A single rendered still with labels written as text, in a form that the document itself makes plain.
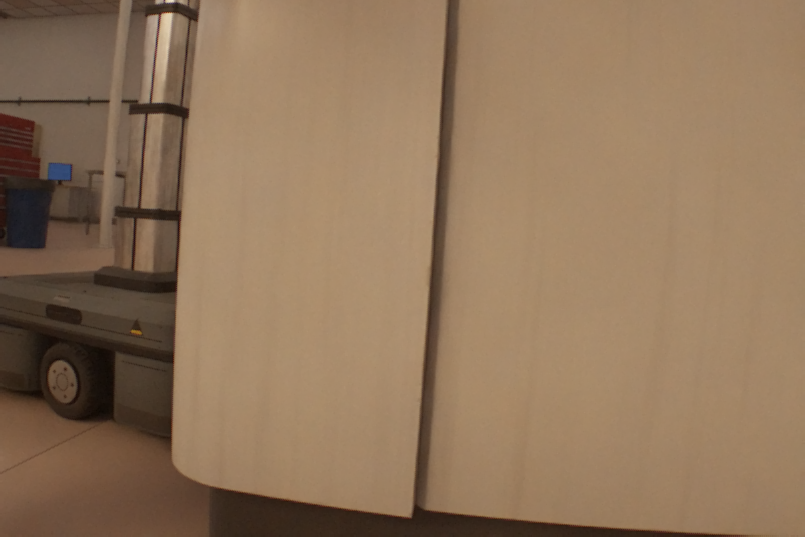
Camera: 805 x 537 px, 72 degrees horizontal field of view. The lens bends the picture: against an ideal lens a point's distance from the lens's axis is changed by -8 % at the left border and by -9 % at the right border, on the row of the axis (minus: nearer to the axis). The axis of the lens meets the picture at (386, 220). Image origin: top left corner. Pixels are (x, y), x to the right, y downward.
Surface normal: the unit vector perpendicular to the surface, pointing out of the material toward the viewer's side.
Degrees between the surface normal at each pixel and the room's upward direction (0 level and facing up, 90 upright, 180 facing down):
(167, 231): 90
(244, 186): 90
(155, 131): 90
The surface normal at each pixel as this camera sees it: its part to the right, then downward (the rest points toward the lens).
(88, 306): -0.20, -0.72
